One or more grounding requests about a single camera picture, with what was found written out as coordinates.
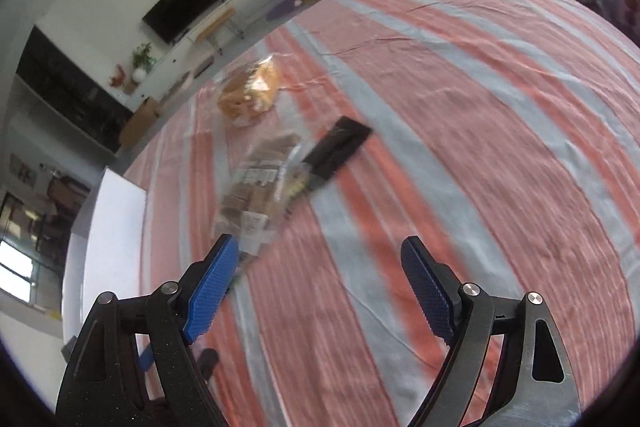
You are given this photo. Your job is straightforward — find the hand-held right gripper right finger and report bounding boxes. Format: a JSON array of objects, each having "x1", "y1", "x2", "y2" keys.
[{"x1": 400, "y1": 235, "x2": 583, "y2": 427}]

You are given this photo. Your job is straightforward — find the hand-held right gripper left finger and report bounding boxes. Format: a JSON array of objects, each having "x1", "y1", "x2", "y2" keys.
[{"x1": 55, "y1": 234, "x2": 241, "y2": 427}]

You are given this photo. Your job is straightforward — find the white storage box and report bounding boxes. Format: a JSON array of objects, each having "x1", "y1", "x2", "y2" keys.
[{"x1": 60, "y1": 167, "x2": 148, "y2": 358}]

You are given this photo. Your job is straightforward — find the clear bag of biscuits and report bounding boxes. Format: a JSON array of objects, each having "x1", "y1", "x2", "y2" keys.
[{"x1": 215, "y1": 132, "x2": 303, "y2": 268}]

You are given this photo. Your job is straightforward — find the long black snack packet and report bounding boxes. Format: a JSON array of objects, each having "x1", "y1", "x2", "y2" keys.
[{"x1": 287, "y1": 116, "x2": 373, "y2": 198}]

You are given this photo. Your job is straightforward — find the cardboard box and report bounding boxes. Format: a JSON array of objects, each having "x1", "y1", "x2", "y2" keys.
[{"x1": 119, "y1": 97, "x2": 162, "y2": 148}]

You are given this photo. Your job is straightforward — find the bagged bread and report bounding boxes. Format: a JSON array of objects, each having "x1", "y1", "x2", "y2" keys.
[{"x1": 216, "y1": 57, "x2": 281, "y2": 128}]

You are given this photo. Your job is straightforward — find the black cabinet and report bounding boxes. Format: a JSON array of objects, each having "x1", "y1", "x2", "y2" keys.
[{"x1": 15, "y1": 26, "x2": 136, "y2": 155}]

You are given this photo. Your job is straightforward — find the plant in white vase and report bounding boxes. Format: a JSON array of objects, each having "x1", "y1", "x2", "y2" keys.
[{"x1": 131, "y1": 43, "x2": 157, "y2": 82}]

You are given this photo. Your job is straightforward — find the wooden stool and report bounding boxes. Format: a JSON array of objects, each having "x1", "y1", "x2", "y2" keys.
[{"x1": 194, "y1": 7, "x2": 246, "y2": 55}]

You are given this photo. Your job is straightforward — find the white television cabinet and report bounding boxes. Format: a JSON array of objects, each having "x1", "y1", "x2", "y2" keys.
[{"x1": 127, "y1": 0, "x2": 296, "y2": 102}]

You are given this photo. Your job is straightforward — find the black television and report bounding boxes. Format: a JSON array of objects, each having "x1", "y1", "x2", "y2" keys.
[{"x1": 142, "y1": 0, "x2": 227, "y2": 45}]

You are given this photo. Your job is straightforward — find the purple round mat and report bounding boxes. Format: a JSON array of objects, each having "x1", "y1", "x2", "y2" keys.
[{"x1": 266, "y1": 0, "x2": 305, "y2": 20}]

